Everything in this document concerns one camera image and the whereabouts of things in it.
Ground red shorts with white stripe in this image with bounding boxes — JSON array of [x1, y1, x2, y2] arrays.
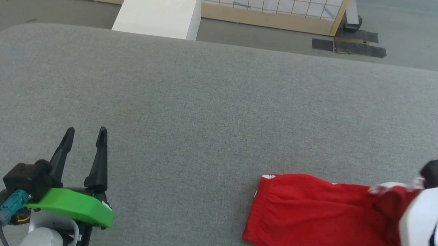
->
[[241, 165, 438, 246]]

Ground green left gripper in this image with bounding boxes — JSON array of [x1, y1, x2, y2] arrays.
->
[[23, 118, 125, 231]]

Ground white box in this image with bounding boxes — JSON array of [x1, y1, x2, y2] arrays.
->
[[111, 0, 204, 42]]

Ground left arm cable teal plug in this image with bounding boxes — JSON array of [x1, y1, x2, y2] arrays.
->
[[0, 187, 33, 246]]

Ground grey fabric sofa cushion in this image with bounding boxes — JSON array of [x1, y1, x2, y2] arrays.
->
[[0, 15, 438, 246]]

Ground black floor plates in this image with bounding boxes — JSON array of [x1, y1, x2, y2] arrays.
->
[[311, 24, 389, 60]]

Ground grey metal stand leg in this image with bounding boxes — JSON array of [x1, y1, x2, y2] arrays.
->
[[343, 0, 365, 32]]

